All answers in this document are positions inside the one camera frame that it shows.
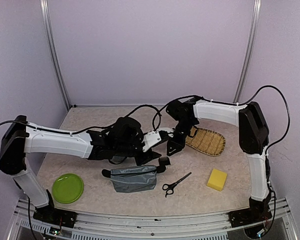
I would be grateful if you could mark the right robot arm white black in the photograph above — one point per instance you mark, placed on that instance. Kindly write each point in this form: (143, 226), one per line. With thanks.
(253, 137)

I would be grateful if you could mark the left aluminium corner post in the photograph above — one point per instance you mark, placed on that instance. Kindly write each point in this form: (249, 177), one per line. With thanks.
(44, 5)

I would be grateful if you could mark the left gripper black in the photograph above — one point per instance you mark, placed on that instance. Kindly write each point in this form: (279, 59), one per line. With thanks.
(150, 156)

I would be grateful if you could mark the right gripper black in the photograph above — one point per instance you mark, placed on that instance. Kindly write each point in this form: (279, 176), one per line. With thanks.
(180, 144)

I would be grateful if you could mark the aluminium front rail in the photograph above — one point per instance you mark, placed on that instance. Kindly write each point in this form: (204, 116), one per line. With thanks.
(218, 225)

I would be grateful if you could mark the green plastic plate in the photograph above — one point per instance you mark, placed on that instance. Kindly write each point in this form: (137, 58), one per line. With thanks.
(67, 188)

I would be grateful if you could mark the grey zipper pouch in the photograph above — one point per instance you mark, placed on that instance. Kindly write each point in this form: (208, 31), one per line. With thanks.
(134, 179)

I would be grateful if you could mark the black handled scissors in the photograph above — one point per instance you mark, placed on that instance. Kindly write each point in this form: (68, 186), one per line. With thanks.
(169, 188)

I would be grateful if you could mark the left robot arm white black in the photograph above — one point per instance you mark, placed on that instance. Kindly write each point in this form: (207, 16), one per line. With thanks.
(124, 139)

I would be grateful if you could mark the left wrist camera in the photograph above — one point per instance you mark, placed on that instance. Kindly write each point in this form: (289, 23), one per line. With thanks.
(150, 139)

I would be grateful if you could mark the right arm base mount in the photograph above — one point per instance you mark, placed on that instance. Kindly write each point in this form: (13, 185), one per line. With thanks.
(248, 216)

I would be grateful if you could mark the aluminium corner post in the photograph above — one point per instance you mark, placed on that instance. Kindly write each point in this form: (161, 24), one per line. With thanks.
(249, 49)
(44, 5)

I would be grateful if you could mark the black clipper comb guard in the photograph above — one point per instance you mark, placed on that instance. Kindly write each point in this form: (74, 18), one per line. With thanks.
(164, 161)

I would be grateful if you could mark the right aluminium corner post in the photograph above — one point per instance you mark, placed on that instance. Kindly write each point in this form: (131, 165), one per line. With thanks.
(249, 49)

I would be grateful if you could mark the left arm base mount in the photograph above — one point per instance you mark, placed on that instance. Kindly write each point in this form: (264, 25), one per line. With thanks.
(58, 217)

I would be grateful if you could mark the woven bamboo tray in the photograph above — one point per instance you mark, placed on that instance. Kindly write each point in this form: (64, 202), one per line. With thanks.
(206, 141)

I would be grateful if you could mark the yellow sponge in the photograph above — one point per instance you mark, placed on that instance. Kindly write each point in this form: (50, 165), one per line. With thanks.
(217, 179)

